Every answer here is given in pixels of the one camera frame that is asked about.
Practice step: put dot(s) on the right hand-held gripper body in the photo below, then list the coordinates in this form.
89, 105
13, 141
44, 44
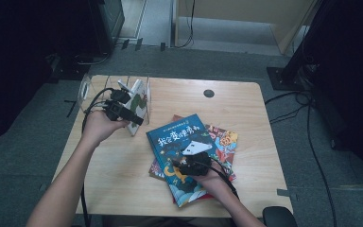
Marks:
197, 164

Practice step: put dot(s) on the person's left hand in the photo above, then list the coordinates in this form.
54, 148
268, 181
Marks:
97, 127

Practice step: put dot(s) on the light wooden furniture panel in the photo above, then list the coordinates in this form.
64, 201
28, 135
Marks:
249, 12

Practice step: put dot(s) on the blue picture book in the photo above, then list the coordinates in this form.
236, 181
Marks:
170, 142

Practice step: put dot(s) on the clear acrylic book rack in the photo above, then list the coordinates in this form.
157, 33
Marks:
93, 94

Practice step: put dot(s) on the grey floor tape strip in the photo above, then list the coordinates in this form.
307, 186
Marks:
43, 187
285, 192

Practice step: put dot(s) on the colourful monster picture book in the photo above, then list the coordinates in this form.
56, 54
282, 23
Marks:
225, 142

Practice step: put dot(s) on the black computer tower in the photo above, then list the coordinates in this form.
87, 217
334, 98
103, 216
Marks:
107, 22

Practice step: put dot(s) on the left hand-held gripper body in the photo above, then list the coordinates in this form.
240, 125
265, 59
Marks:
115, 108

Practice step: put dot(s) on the dark curtain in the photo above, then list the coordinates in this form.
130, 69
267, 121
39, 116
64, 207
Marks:
19, 63
353, 78

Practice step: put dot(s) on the person's lap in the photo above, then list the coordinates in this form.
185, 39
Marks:
170, 222

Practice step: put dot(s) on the white caterpillar picture book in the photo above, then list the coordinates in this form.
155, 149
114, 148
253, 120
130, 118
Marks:
138, 104

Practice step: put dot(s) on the black floor tape strip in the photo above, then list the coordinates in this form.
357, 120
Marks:
139, 44
125, 44
163, 46

